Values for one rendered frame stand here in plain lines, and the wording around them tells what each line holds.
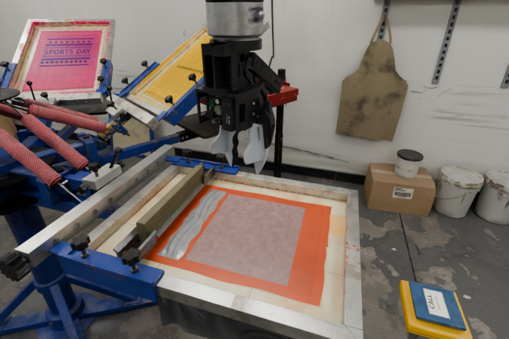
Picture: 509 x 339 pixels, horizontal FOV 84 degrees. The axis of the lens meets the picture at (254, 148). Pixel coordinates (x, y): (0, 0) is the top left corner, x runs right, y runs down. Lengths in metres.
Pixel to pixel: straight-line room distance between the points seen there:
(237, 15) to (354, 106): 2.39
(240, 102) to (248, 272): 0.57
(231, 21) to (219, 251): 0.68
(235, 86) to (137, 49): 3.10
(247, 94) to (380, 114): 2.40
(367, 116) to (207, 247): 2.15
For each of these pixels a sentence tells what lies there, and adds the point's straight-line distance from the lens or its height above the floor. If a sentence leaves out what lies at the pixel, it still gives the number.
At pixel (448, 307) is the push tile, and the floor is 0.97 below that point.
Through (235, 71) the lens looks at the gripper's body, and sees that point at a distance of 0.38.
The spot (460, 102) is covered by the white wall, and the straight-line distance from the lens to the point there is 2.92.
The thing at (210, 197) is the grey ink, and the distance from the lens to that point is 1.09.
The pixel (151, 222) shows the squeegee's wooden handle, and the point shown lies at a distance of 0.90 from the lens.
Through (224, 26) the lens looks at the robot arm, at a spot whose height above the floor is 1.58.
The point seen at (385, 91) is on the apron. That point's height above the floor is 0.99.
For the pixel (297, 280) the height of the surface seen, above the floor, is 0.95.
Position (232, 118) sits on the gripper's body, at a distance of 0.38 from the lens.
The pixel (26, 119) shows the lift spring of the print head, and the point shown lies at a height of 1.22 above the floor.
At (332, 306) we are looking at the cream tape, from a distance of 0.80.
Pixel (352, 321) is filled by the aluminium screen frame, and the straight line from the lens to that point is 0.75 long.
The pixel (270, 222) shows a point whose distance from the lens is 0.99.
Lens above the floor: 1.59
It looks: 26 degrees down
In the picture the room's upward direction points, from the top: straight up
